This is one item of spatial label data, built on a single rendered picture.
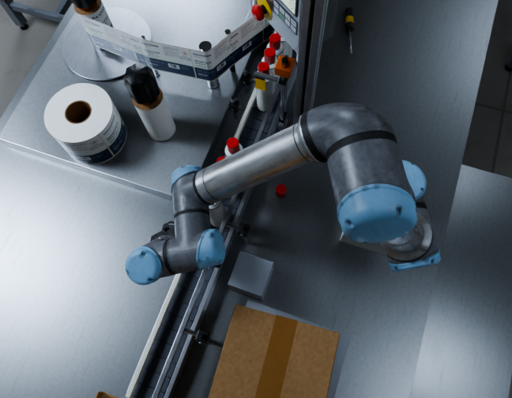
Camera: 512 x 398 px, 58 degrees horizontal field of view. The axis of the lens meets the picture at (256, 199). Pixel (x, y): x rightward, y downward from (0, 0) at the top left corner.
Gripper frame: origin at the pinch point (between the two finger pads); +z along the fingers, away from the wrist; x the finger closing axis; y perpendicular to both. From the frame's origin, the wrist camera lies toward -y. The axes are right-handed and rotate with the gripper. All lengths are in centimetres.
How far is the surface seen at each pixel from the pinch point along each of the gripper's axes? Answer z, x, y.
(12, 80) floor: 120, -14, 162
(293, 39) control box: -10, -53, -10
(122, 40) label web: 21, -45, 47
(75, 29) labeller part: 35, -45, 73
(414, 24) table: 63, -81, -39
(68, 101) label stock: 7, -23, 52
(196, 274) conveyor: 3.3, 12.7, 0.0
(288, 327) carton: -21.3, 7.2, -29.0
